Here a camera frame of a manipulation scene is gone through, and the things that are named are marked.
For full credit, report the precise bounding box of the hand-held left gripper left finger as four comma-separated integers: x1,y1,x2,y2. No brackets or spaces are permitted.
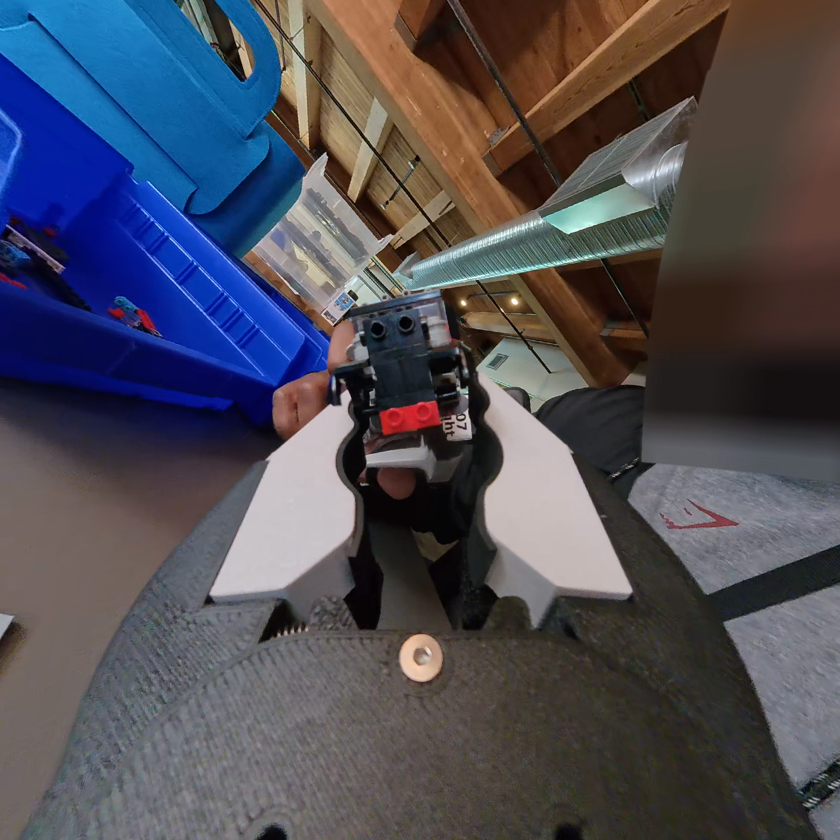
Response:
209,394,368,618

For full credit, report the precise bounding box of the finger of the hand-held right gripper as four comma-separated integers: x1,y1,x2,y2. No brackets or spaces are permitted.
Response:
364,446,439,479

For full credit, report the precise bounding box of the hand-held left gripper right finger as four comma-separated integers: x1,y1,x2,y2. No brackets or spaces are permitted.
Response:
472,376,634,630

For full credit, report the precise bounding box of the toy brick vehicle model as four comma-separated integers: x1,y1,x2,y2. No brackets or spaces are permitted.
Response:
328,289,473,439

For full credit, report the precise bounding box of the person's right forearm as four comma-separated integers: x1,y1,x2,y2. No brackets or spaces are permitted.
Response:
364,453,490,562

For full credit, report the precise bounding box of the grey desk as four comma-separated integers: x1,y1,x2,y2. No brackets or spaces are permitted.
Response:
0,377,342,840

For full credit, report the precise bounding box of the person's right hand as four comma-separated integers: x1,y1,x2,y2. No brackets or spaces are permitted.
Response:
272,325,416,501

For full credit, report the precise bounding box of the black cloth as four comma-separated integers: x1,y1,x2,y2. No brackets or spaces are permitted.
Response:
535,386,648,483

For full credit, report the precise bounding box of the blue plastic bin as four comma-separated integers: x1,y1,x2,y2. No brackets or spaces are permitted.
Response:
0,52,332,427

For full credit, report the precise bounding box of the clear plastic organizer box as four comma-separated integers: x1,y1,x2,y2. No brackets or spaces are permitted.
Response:
251,153,396,324

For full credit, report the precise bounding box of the person's grey sweatshirt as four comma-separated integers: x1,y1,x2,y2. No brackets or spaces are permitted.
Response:
629,462,840,829

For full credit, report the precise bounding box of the steel ceiling pipe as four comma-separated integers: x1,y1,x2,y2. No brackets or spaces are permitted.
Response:
446,0,563,186

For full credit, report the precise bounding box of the pile of loose toy bricks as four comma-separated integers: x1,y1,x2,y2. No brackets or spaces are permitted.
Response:
0,203,164,340

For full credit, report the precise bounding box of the blue felt bag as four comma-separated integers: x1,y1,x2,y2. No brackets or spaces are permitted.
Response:
0,0,307,258

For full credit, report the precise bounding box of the silver ventilation duct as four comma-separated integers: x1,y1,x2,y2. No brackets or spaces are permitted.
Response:
392,97,698,294

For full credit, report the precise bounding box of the black shoulder strap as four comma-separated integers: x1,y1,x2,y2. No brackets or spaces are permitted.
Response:
710,543,840,622

